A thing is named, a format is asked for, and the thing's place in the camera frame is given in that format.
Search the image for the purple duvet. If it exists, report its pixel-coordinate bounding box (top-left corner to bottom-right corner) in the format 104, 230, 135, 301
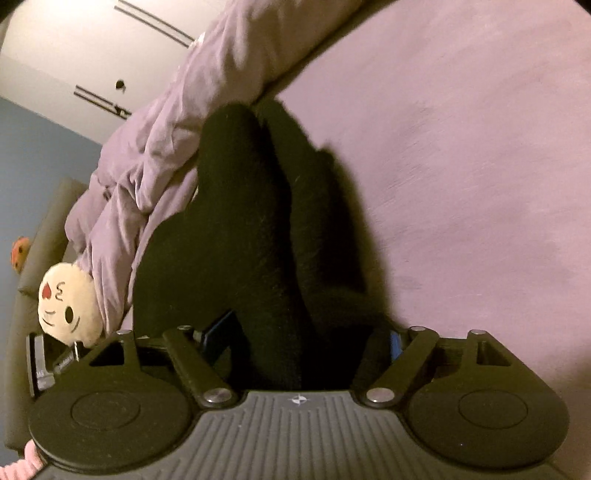
65, 0, 365, 334

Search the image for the dark wardrobe bar handle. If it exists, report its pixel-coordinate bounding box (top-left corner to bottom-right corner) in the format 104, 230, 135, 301
115, 0, 195, 48
74, 84, 133, 121

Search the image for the person's left forearm pink sleeve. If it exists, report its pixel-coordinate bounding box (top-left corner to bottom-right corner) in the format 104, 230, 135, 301
21, 438, 51, 479

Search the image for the small orange plush toy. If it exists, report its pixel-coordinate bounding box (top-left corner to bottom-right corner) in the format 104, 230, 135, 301
11, 237, 31, 272

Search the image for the purple bed sheet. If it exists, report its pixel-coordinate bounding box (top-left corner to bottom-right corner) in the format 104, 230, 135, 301
256, 0, 591, 354

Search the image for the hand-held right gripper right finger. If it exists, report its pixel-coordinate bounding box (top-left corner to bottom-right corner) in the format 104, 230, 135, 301
351, 325, 514, 409

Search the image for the white wardrobe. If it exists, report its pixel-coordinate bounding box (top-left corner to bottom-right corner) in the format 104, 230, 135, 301
0, 0, 222, 141

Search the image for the olive upholstered headboard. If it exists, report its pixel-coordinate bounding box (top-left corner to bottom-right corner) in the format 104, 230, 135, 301
0, 178, 93, 462

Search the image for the cream plush toy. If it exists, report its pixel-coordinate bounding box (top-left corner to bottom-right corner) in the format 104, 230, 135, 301
38, 261, 105, 347

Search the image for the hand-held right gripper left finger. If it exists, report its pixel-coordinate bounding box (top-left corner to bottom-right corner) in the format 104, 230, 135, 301
88, 310, 239, 409

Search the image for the black knit garment white stripe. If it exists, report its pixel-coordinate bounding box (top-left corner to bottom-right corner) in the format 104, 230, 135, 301
131, 99, 402, 393

